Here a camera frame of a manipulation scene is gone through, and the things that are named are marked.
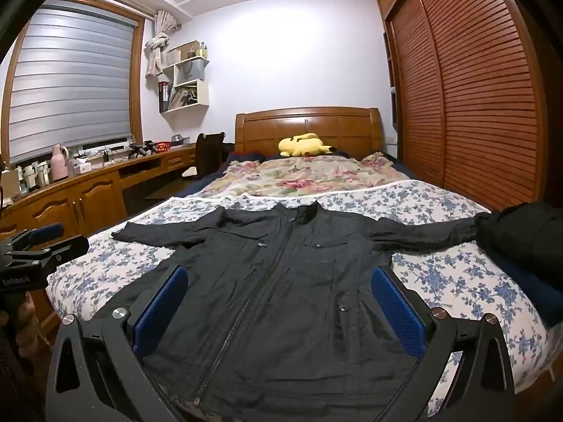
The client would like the grey window blind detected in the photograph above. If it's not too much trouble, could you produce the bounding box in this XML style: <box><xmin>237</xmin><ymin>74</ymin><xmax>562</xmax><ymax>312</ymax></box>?
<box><xmin>9</xmin><ymin>0</ymin><xmax>138</xmax><ymax>163</ymax></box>

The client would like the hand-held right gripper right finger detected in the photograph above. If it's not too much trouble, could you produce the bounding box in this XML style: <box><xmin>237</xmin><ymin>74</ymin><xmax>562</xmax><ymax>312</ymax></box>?
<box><xmin>371</xmin><ymin>266</ymin><xmax>516</xmax><ymax>422</ymax></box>

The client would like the navy blue folded garment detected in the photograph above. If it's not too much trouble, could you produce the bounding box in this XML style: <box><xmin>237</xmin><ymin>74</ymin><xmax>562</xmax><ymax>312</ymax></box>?
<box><xmin>484</xmin><ymin>250</ymin><xmax>563</xmax><ymax>328</ymax></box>

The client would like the yellow plush toy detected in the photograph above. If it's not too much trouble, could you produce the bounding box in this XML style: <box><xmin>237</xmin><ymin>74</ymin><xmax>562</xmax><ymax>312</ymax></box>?
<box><xmin>278</xmin><ymin>133</ymin><xmax>337</xmax><ymax>158</ymax></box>

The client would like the grey paper bag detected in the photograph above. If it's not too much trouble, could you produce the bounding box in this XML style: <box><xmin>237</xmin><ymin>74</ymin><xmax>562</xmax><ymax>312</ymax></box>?
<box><xmin>173</xmin><ymin>60</ymin><xmax>205</xmax><ymax>84</ymax></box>

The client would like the cluster of white bottles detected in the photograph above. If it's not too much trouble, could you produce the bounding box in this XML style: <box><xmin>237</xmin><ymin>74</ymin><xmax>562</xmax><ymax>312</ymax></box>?
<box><xmin>13</xmin><ymin>162</ymin><xmax>52</xmax><ymax>196</ymax></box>

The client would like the dark chair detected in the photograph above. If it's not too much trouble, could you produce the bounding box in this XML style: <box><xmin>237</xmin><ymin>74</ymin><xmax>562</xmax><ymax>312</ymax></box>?
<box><xmin>182</xmin><ymin>132</ymin><xmax>226</xmax><ymax>181</ymax></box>

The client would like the white wall shelf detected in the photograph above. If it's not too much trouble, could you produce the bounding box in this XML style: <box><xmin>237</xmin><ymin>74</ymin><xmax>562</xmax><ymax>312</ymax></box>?
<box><xmin>157</xmin><ymin>40</ymin><xmax>211</xmax><ymax>114</ymax></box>

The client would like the black zip jacket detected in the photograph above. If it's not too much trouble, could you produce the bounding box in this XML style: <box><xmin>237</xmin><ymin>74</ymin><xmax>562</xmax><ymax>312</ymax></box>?
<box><xmin>111</xmin><ymin>201</ymin><xmax>491</xmax><ymax>422</ymax></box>

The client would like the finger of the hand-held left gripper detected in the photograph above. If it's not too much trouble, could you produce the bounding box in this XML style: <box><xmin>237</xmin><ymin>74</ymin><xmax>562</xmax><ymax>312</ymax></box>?
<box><xmin>20</xmin><ymin>223</ymin><xmax>65</xmax><ymax>247</ymax></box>
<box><xmin>11</xmin><ymin>236</ymin><xmax>89</xmax><ymax>269</ymax></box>

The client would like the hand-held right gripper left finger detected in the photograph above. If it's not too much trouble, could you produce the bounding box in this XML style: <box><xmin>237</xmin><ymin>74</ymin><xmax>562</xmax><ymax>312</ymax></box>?
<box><xmin>45</xmin><ymin>265</ymin><xmax>190</xmax><ymax>422</ymax></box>

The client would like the cream tied curtain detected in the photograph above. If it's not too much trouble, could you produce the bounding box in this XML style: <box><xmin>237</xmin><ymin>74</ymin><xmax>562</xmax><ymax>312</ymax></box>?
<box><xmin>145</xmin><ymin>10</ymin><xmax>182</xmax><ymax>77</ymax></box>

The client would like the pink floral quilt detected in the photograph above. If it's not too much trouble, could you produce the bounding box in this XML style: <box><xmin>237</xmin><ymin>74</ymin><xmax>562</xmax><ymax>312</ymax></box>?
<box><xmin>200</xmin><ymin>152</ymin><xmax>416</xmax><ymax>198</ymax></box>

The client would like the pink thermos jug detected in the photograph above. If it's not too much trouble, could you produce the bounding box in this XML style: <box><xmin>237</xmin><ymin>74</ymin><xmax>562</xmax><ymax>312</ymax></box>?
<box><xmin>51</xmin><ymin>144</ymin><xmax>70</xmax><ymax>182</ymax></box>

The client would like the wooden window frame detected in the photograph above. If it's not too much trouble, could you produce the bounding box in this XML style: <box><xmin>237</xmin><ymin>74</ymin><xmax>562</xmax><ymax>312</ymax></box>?
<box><xmin>0</xmin><ymin>0</ymin><xmax>146</xmax><ymax>168</ymax></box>

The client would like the blue floral blanket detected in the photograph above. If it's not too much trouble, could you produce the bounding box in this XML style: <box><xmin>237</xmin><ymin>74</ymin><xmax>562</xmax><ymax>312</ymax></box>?
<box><xmin>46</xmin><ymin>180</ymin><xmax>559</xmax><ymax>422</ymax></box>

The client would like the wooden slatted wardrobe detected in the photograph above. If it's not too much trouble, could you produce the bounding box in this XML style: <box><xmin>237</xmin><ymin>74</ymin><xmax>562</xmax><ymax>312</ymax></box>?
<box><xmin>376</xmin><ymin>0</ymin><xmax>550</xmax><ymax>229</ymax></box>

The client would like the person's left hand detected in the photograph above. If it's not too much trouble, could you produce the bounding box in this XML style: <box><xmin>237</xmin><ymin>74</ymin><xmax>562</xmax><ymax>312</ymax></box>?
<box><xmin>17</xmin><ymin>294</ymin><xmax>44</xmax><ymax>363</ymax></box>

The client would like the wooden headboard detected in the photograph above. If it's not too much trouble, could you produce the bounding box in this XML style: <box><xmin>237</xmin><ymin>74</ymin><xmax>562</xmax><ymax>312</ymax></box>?
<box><xmin>235</xmin><ymin>107</ymin><xmax>384</xmax><ymax>161</ymax></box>

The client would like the wooden desk cabinet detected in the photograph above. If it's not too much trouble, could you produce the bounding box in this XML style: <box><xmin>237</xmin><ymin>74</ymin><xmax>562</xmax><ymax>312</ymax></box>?
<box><xmin>0</xmin><ymin>144</ymin><xmax>198</xmax><ymax>251</ymax></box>

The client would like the black hand-held device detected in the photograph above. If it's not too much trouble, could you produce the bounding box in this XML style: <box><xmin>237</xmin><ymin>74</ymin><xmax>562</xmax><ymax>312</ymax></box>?
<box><xmin>127</xmin><ymin>140</ymin><xmax>159</xmax><ymax>159</ymax></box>

